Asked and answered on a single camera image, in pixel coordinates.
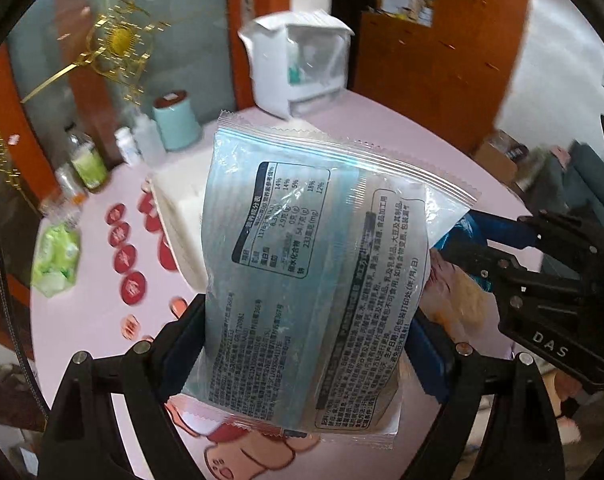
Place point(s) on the teal sofa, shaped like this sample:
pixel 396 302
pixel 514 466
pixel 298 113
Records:
pixel 581 185

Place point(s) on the frosted glass door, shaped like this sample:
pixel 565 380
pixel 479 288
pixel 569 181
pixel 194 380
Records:
pixel 197 60

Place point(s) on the white plastic bin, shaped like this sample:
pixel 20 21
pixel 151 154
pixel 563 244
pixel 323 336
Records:
pixel 182 230

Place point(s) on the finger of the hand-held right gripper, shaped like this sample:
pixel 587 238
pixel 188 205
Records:
pixel 474 255
pixel 501 232

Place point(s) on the small white pill bottle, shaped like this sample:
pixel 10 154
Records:
pixel 127 147

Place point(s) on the white plastic bottle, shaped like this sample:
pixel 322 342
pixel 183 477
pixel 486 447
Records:
pixel 148 140

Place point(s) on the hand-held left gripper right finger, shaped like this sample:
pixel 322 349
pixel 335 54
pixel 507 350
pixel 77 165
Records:
pixel 427 357

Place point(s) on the green tissue pack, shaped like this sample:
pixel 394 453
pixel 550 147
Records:
pixel 57 260

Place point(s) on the light blue white snack packet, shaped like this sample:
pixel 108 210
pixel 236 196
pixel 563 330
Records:
pixel 307 260

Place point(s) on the cardboard box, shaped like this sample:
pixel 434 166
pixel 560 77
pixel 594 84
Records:
pixel 499 160

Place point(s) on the green label bottle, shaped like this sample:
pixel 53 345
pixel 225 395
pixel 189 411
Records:
pixel 88 165

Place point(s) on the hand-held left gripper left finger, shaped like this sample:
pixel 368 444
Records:
pixel 183 355

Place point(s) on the orange wooden cabinet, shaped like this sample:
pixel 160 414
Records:
pixel 431 75

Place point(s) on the mint green cup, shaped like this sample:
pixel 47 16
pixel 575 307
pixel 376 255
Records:
pixel 177 122

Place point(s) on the pink yellow snack packet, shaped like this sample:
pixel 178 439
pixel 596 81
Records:
pixel 461 305

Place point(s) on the gold door ornament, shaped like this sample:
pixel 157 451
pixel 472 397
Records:
pixel 119 40

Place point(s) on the clear plastic bottle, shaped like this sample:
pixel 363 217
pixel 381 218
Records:
pixel 64 192

